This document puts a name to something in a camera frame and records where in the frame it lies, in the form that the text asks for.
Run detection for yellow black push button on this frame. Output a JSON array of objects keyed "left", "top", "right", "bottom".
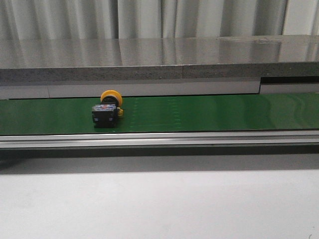
[{"left": 91, "top": 90, "right": 124, "bottom": 128}]

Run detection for green conveyor belt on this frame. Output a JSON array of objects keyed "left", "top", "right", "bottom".
[{"left": 0, "top": 93, "right": 319, "bottom": 135}]

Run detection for grey speckled stone counter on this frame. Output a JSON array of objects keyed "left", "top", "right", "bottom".
[{"left": 0, "top": 35, "right": 319, "bottom": 86}]

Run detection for white pleated curtain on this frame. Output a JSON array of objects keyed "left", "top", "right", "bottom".
[{"left": 0, "top": 0, "right": 319, "bottom": 40}]

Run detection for aluminium conveyor front rail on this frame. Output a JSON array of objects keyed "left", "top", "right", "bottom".
[{"left": 0, "top": 130, "right": 319, "bottom": 149}]

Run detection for grey conveyor rear rail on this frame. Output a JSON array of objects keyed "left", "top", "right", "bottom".
[{"left": 0, "top": 76, "right": 319, "bottom": 99}]

